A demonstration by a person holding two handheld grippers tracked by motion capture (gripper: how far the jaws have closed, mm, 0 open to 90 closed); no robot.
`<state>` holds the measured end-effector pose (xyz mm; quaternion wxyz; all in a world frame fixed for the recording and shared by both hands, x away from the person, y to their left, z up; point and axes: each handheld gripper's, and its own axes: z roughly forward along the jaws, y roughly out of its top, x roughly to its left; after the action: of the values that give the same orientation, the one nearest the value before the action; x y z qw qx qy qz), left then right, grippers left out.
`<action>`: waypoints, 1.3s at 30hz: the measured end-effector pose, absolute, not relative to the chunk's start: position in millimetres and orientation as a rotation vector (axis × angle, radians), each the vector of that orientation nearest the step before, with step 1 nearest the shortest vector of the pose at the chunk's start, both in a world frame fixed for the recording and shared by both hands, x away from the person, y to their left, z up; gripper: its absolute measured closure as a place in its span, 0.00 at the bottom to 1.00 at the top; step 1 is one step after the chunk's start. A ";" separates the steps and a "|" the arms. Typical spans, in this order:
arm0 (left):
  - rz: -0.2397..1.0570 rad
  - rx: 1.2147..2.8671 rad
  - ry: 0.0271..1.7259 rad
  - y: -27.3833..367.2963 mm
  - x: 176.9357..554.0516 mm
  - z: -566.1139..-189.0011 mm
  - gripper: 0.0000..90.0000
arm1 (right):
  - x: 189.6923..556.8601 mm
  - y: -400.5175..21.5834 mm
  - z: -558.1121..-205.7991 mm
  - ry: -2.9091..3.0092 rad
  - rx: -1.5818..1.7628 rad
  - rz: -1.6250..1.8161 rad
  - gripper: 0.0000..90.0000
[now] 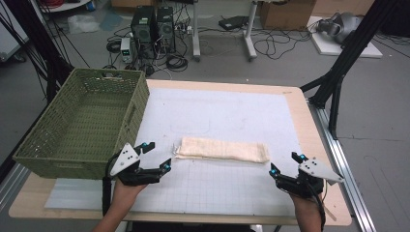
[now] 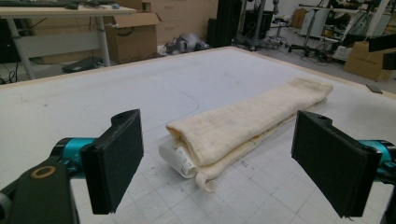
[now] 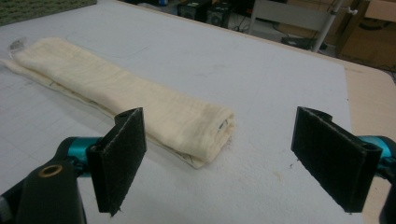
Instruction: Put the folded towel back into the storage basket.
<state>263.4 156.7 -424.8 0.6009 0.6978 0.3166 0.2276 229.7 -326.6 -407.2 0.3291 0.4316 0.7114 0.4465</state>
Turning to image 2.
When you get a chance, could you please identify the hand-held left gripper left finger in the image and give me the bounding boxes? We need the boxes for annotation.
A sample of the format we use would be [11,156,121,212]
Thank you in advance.
[50,108,145,216]

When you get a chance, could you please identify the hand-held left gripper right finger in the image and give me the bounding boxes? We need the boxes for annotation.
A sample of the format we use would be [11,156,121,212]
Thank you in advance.
[290,109,396,218]

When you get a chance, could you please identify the cream towel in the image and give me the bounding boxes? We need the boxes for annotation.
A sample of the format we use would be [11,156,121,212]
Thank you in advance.
[165,77,334,193]

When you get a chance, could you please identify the white cylindrical object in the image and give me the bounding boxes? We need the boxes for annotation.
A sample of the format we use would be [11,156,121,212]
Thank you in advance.
[158,140,198,179]

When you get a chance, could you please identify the black flat case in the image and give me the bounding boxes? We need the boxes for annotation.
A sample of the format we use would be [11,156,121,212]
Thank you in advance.
[61,56,104,75]

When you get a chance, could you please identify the small cardboard box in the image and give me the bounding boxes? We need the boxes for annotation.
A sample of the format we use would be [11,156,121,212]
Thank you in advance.
[343,40,394,82]

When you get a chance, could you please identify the black rolling stand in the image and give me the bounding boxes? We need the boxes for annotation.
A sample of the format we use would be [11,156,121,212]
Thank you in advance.
[288,7,323,58]

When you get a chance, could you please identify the large open cardboard box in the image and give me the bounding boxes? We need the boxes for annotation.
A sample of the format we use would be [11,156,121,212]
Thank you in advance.
[104,12,162,65]

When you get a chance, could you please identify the light wooden desk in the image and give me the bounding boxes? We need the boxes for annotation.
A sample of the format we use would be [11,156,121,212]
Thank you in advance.
[0,4,138,81]

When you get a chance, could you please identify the grey bag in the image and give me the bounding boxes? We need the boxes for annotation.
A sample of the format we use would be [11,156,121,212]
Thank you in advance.
[165,33,210,54]

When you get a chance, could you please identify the wooden drawer cabinet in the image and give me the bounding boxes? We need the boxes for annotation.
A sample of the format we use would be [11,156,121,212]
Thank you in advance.
[141,0,219,46]

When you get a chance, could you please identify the black cabinet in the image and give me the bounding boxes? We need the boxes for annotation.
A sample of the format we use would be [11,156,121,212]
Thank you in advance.
[206,0,247,49]

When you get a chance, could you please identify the black keyboard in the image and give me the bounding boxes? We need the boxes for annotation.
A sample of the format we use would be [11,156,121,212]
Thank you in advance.
[0,0,78,9]

